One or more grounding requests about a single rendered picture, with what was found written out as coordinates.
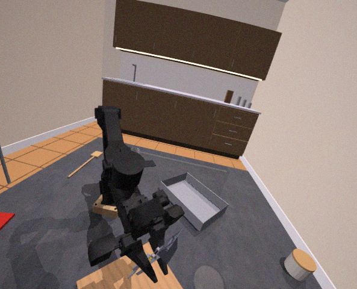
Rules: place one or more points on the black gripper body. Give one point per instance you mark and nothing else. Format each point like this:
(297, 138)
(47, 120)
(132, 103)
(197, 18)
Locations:
(100, 249)

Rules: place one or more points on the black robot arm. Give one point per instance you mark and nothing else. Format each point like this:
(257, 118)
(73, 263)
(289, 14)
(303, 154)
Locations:
(122, 170)

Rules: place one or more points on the wooden spatula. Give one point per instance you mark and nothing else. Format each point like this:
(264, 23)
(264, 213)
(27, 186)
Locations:
(93, 155)

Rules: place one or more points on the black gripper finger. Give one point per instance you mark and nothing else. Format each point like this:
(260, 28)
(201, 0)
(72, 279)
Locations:
(157, 240)
(136, 253)

